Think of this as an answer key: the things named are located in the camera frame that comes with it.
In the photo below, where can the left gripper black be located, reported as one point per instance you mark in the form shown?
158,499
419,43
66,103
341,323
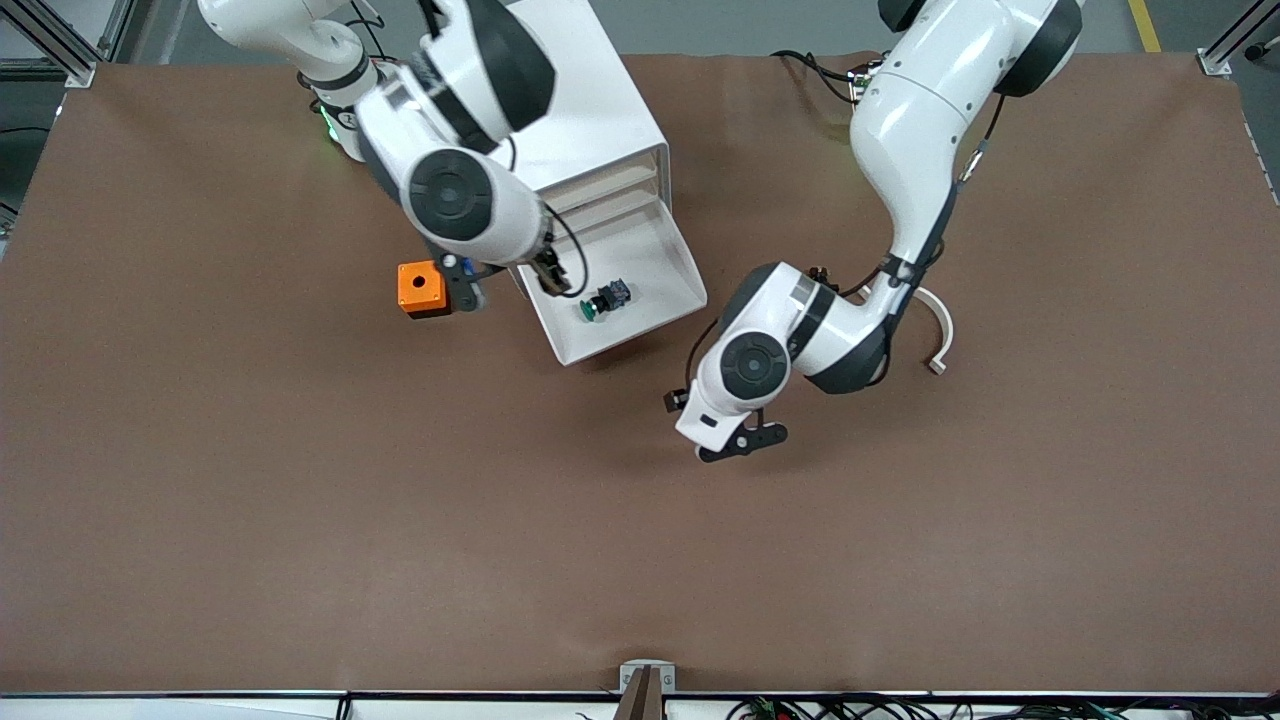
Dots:
670,402

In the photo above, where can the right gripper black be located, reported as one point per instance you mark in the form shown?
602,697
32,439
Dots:
547,268

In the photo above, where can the green push button switch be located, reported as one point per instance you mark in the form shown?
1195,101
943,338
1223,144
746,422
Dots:
605,300

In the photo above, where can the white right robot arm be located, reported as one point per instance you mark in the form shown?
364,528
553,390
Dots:
450,190

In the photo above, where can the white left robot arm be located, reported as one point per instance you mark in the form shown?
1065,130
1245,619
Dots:
900,130

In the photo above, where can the brown table cover sheet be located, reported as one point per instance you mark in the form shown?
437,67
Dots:
640,560

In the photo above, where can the yellow floor tape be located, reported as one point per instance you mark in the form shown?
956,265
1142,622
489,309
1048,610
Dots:
1145,25

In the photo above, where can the orange button enclosure box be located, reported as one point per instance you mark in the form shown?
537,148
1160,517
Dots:
420,285

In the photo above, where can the black white push button switch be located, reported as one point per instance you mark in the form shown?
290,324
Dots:
820,273

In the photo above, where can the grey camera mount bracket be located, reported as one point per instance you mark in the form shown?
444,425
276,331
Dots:
630,680

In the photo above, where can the white curved plastic bracket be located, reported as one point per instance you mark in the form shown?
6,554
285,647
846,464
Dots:
946,335

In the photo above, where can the aluminium frame profile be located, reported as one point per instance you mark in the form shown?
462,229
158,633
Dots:
60,50
1240,35

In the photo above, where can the white table edge rail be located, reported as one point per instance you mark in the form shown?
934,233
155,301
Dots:
200,708

